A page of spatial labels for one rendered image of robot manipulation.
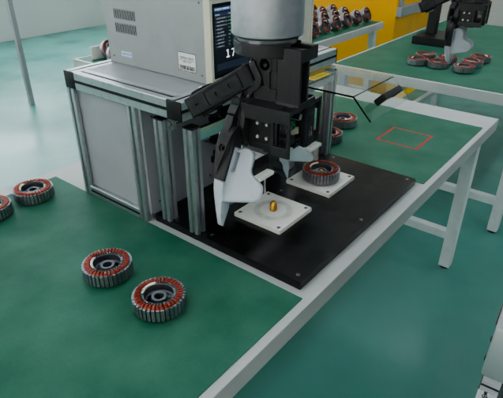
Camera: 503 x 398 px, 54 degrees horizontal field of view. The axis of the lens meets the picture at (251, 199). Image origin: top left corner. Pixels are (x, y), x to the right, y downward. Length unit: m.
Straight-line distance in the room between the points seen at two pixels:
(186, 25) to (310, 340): 1.33
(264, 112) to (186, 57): 0.75
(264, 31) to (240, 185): 0.16
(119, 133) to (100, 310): 0.48
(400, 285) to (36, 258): 1.64
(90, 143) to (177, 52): 0.38
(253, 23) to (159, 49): 0.83
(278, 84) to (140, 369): 0.62
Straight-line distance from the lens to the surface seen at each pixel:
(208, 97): 0.58
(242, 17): 0.51
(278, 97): 0.53
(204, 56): 1.21
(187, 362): 0.97
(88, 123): 1.44
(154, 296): 1.07
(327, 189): 1.44
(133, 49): 1.40
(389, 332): 2.16
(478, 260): 2.69
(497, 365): 0.79
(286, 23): 0.51
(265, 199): 1.38
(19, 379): 1.02
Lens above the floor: 1.46
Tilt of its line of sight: 29 degrees down
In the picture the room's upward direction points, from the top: straight up
